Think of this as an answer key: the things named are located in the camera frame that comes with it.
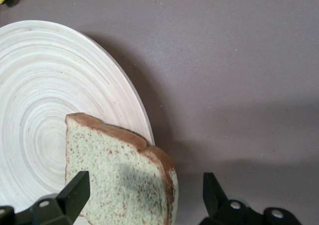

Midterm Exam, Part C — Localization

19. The slice of brown bread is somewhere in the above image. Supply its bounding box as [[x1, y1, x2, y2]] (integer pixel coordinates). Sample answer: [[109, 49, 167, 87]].
[[64, 112, 180, 225]]

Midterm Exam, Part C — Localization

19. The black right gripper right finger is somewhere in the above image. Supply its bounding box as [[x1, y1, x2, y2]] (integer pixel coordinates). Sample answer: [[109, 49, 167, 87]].
[[199, 172, 265, 225]]

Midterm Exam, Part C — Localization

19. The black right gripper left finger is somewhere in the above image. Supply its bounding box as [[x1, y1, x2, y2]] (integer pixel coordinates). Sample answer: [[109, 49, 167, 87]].
[[29, 170, 91, 225]]

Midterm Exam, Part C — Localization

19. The round pale wooden plate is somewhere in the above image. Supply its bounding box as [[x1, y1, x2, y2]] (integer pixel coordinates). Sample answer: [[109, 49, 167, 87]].
[[0, 20, 156, 218]]

